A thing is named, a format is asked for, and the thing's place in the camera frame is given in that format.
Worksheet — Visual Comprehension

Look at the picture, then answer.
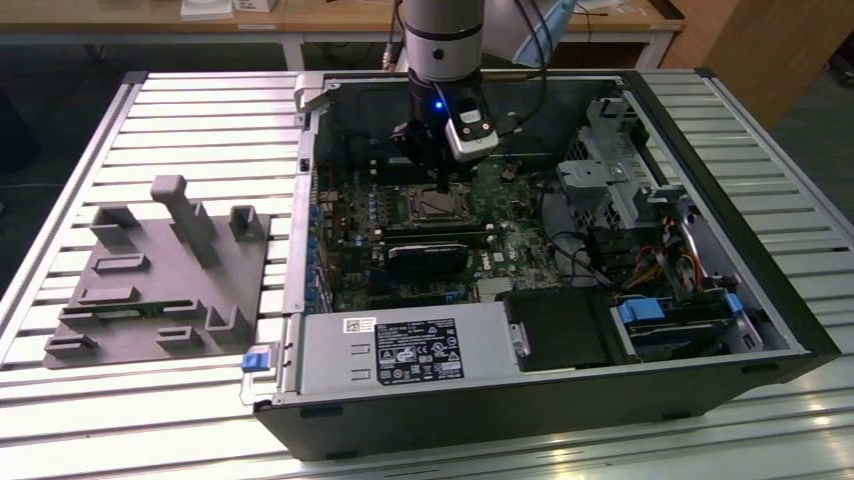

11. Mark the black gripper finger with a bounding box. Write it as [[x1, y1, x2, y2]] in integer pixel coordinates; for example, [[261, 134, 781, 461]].
[[390, 121, 448, 195], [442, 148, 468, 195]]

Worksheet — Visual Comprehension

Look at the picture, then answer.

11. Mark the silver CPU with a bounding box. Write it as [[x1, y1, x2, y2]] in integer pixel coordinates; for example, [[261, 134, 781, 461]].
[[417, 192, 469, 216]]

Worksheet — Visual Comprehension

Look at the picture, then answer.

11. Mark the metal socket cover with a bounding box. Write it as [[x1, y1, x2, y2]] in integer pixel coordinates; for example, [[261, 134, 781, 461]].
[[404, 184, 480, 226]]

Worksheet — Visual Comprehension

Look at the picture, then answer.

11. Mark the CPU socket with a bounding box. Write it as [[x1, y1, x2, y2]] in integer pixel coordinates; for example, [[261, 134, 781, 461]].
[[402, 183, 482, 227]]

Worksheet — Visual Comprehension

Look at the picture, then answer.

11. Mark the black graphics card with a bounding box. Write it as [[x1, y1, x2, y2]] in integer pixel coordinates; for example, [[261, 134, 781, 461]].
[[383, 242, 469, 281]]

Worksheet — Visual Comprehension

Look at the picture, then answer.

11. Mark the green motherboard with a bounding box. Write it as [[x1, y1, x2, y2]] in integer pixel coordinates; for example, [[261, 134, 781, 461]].
[[313, 159, 569, 311]]

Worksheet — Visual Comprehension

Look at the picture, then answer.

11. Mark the grey metal drive cage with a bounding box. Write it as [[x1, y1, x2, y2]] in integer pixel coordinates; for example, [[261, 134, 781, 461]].
[[554, 98, 693, 234]]

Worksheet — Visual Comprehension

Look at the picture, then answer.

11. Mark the pale blue teach pendant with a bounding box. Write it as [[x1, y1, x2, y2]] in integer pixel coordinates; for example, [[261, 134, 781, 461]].
[[513, 0, 577, 66]]

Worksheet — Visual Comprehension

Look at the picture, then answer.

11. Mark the white box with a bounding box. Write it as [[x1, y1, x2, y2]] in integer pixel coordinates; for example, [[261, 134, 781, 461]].
[[179, 0, 279, 22]]

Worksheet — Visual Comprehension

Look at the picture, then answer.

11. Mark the grey power supply unit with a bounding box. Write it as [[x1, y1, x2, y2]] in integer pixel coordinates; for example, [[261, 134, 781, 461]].
[[286, 302, 520, 396]]

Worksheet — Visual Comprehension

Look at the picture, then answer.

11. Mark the blue disk carrier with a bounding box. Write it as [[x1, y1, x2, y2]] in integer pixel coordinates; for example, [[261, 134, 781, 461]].
[[617, 297, 668, 329]]

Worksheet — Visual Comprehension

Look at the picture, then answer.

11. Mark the blue case latch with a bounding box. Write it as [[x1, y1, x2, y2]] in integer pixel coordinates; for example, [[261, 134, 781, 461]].
[[241, 347, 277, 374]]

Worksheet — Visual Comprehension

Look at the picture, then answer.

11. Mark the grey parts rack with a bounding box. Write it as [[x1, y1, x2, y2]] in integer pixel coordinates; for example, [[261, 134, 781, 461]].
[[43, 174, 275, 371]]

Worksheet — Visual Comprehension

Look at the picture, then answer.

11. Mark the black PC case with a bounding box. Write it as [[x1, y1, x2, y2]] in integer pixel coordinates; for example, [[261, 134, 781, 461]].
[[253, 67, 843, 461]]

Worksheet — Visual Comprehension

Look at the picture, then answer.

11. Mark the wooden desk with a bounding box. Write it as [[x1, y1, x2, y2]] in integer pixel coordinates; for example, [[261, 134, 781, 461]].
[[0, 0, 686, 71]]

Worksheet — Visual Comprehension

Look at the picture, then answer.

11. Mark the wooden cabinet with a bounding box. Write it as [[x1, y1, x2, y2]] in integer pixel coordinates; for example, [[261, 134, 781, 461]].
[[660, 0, 854, 129]]

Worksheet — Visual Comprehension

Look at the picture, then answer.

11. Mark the green RAM stick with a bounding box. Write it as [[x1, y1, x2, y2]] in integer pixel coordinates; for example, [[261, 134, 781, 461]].
[[93, 306, 169, 319]]

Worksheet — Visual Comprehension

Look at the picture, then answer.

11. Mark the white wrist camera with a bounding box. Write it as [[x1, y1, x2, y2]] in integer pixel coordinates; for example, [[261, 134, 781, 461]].
[[444, 97, 501, 164]]

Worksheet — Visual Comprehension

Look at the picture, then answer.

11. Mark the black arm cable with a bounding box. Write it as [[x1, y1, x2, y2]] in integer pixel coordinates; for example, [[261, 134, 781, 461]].
[[497, 0, 557, 136]]

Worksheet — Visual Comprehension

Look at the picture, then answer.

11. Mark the orange yellow wire bundle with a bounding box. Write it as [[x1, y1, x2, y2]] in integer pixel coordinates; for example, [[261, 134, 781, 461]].
[[630, 239, 708, 294]]

